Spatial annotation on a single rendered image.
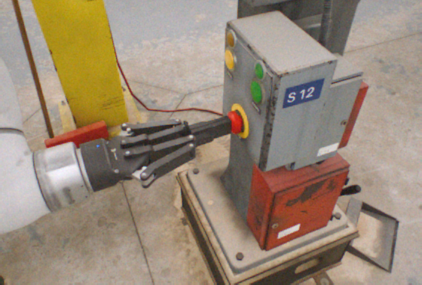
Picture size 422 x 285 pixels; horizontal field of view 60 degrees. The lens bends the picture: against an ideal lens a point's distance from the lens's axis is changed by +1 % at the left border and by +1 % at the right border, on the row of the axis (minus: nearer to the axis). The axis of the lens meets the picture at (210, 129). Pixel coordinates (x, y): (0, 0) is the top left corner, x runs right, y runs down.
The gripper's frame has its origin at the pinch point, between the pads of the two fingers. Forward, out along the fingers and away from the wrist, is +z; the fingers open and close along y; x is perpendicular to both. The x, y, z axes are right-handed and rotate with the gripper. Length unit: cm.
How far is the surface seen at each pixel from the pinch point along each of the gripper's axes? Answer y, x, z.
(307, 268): -3, -89, 40
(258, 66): 4.7, 13.9, 5.1
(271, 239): -5, -59, 22
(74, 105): -115, -74, -23
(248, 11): -30.3, 2.9, 22.9
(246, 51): 0.3, 13.6, 5.7
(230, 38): -3.9, 13.7, 5.2
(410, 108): -64, -98, 154
